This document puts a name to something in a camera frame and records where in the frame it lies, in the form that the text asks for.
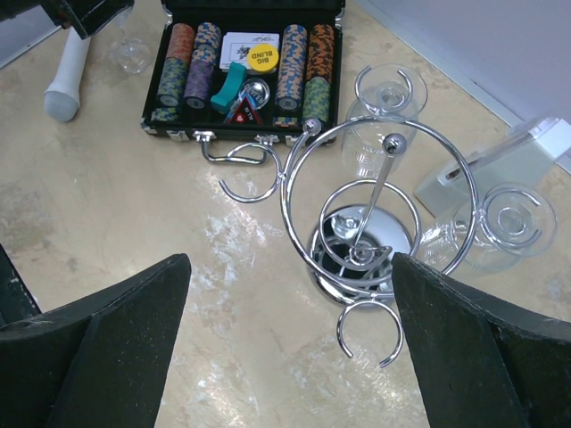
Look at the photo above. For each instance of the chrome wine glass rack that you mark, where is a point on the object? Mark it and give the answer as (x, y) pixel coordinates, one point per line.
(364, 223)

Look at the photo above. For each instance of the white grey handheld tool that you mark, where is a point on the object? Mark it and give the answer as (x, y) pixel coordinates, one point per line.
(61, 98)

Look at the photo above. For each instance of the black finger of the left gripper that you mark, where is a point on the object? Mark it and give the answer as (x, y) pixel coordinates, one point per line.
(87, 17)

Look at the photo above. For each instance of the brown orange chip stack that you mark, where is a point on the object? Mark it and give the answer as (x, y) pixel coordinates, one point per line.
(321, 52)

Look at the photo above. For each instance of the yellow big blind button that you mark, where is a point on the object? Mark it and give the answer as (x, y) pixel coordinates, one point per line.
(263, 59)

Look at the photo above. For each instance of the teal dealer block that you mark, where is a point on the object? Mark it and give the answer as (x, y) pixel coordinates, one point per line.
(223, 100)

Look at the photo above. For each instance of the white playing card box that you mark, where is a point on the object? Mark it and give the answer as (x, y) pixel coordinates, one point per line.
(236, 45)

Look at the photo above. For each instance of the purple white chip stack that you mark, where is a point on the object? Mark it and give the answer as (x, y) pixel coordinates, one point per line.
(204, 57)

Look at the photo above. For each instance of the dark green chip stack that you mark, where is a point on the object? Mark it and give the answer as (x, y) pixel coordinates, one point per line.
(172, 82)

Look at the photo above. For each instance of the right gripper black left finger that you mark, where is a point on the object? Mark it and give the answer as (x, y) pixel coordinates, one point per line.
(100, 361)

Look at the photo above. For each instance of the red brown chip stack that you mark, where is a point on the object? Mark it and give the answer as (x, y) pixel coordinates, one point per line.
(181, 43)

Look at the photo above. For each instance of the clear dealer button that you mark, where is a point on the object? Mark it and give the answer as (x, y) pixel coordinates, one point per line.
(258, 89)

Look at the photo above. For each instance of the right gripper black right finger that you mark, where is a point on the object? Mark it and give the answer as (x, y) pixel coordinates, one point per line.
(481, 361)

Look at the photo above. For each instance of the black poker chip case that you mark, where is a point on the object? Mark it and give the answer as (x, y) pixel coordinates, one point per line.
(241, 16)

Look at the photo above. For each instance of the red triangle all-in button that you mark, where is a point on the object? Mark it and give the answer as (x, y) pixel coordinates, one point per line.
(243, 112)

